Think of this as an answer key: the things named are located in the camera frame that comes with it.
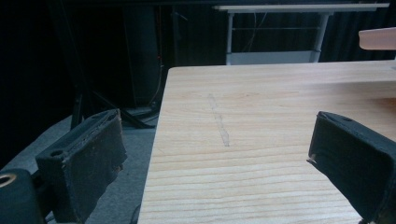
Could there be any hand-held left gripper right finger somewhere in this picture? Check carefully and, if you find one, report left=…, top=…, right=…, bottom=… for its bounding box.
left=306, top=110, right=396, bottom=224

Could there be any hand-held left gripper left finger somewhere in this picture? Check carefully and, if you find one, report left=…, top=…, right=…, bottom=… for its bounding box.
left=35, top=108, right=128, bottom=224

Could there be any black tripod stand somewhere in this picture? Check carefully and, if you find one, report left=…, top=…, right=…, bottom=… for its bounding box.
left=46, top=0, right=157, bottom=131

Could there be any pale pink flat object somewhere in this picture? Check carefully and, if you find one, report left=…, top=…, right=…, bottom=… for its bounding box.
left=358, top=26, right=396, bottom=51

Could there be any white metal frame table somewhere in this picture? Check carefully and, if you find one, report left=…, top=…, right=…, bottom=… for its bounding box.
left=212, top=3, right=390, bottom=66

